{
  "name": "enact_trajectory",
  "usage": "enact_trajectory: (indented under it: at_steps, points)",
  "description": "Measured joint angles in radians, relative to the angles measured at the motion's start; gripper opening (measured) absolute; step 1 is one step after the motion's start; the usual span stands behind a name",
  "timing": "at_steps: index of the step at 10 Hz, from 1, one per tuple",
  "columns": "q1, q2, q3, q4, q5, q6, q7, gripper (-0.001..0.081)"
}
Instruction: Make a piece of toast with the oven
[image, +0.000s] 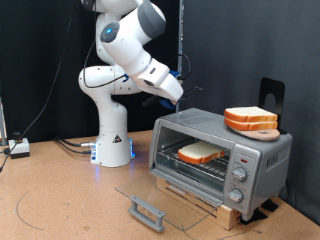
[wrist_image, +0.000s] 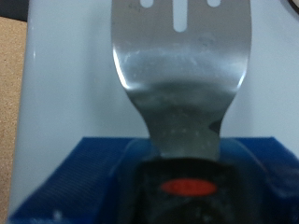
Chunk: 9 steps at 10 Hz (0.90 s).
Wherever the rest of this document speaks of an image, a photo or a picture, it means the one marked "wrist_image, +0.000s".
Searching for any silver toaster oven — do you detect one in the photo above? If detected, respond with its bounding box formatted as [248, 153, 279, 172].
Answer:
[7, 0, 299, 216]

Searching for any black backdrop curtain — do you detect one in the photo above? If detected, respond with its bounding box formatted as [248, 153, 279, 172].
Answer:
[0, 0, 31, 22]

